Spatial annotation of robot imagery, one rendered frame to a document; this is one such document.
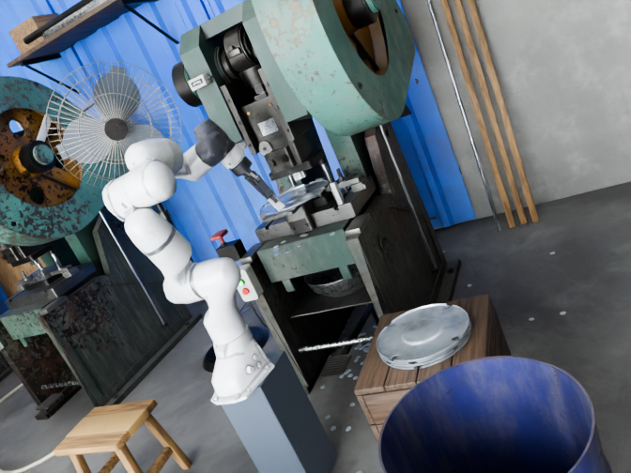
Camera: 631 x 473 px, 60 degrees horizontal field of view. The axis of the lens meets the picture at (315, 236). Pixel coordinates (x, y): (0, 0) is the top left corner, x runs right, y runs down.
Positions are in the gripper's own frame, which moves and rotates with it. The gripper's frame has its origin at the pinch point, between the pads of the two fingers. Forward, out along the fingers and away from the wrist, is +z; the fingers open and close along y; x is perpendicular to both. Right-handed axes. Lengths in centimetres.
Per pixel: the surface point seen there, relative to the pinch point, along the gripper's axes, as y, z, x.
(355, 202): 6.2, 20.9, 20.9
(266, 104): -9.8, -25.7, 25.1
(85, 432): -23, 14, -109
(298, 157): -7.3, -3.6, 19.9
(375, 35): -6, -15, 76
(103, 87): -73, -71, -6
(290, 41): 36, -41, 29
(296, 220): -5.9, 12.6, 2.1
